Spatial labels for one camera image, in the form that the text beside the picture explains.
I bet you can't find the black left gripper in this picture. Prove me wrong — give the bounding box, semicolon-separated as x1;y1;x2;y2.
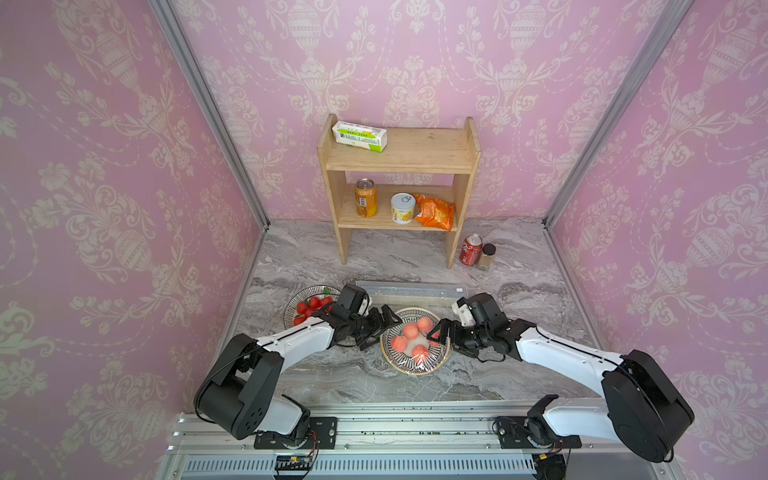
348;304;404;350

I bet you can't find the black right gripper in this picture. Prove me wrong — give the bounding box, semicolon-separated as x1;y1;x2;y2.
426;319;493;357

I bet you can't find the cream plastic wrap dispenser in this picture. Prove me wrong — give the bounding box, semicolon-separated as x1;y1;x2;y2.
356;281;468;308

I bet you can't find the clear plastic wrap sheet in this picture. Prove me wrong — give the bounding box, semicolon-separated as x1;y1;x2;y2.
377;304;455;379

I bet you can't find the glass plate of strawberries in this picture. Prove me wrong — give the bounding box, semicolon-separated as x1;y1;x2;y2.
283;285;341;328

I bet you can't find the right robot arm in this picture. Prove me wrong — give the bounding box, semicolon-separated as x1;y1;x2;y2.
426;293;695;463

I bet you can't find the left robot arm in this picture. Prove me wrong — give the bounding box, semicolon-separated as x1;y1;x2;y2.
193;285;403;449

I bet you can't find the peach top right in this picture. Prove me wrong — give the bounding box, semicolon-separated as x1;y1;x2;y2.
416;316;434;335

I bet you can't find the peach top left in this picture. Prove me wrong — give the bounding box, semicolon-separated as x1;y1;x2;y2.
402;323;420;340

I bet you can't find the spice jar with black lid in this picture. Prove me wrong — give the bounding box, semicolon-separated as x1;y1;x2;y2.
476;243;497;271

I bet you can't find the red cola can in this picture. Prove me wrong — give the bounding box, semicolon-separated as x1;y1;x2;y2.
460;234;483;266

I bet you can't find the orange snack bag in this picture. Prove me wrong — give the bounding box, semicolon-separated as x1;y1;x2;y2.
414;194;455;231

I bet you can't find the white yellow tin can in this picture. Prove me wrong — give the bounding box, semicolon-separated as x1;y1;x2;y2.
390;192;417;225

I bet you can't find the orange drink can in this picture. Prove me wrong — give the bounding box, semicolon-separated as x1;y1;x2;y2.
354;178;378;218

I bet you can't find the wooden shelf unit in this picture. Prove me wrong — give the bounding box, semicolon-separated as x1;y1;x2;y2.
317;114;482;267

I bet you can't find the white green carton box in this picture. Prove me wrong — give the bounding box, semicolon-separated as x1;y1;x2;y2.
332;121;388;153

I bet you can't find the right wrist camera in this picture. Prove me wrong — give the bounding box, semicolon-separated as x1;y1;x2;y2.
452;297;476;327

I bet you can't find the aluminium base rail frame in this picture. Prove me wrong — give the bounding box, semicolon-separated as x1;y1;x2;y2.
155;400;683;479

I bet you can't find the aluminium corner rail left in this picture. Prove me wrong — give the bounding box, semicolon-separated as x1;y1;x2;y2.
148;0;270;232

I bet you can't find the aluminium corner rail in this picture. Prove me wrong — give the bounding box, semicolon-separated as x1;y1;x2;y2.
148;0;270;232
542;0;693;234

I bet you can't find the aluminium corner rail right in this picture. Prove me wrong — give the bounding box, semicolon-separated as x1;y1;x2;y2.
542;0;693;234

